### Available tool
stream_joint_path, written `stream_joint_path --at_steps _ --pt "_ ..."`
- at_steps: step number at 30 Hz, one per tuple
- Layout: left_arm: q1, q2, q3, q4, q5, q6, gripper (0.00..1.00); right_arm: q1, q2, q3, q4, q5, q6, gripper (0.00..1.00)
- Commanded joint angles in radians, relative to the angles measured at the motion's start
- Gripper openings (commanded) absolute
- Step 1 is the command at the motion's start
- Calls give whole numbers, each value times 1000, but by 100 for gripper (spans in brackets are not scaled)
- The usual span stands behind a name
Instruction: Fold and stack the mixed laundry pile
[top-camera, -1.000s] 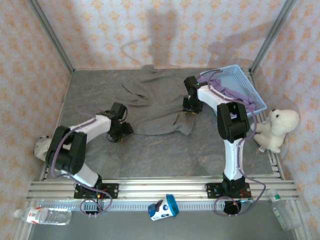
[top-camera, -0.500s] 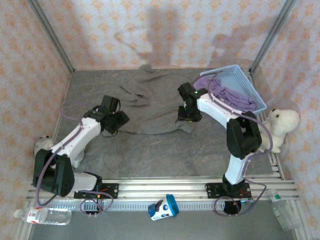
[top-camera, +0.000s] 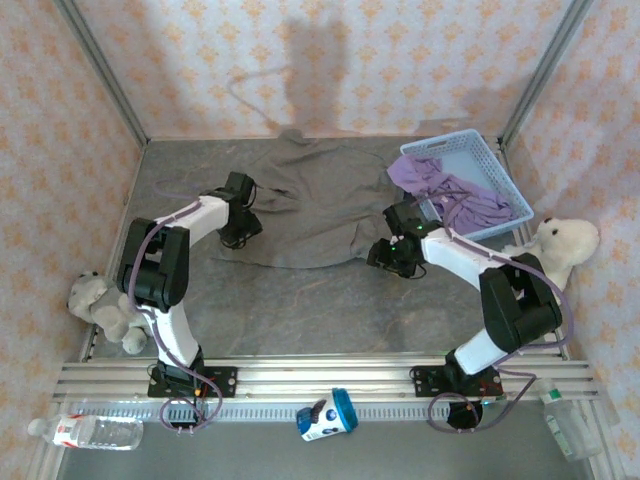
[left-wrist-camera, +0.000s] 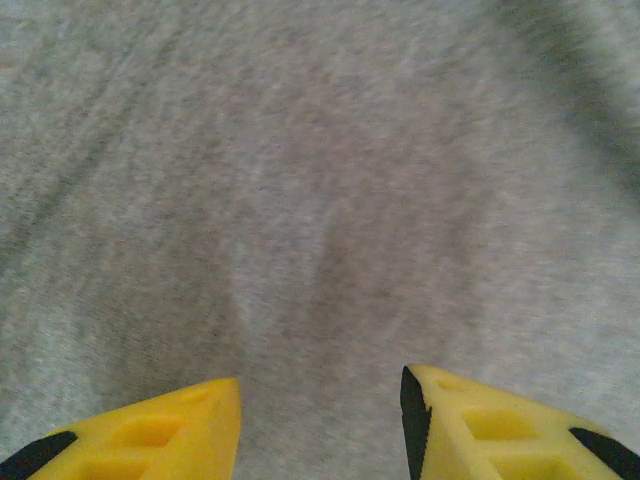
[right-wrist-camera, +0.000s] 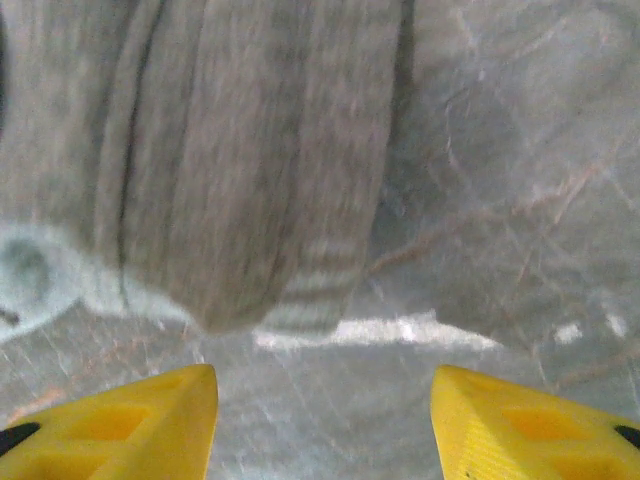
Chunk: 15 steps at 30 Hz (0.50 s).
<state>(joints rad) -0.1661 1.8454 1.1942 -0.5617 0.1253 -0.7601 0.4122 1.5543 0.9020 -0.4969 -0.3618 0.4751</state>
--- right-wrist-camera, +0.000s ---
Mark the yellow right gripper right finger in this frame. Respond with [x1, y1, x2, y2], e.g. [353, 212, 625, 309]
[430, 364, 640, 480]

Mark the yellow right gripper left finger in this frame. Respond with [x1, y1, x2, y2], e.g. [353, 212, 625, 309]
[0, 363, 219, 480]

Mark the grey garment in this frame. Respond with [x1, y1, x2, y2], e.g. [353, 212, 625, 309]
[0, 0, 407, 337]

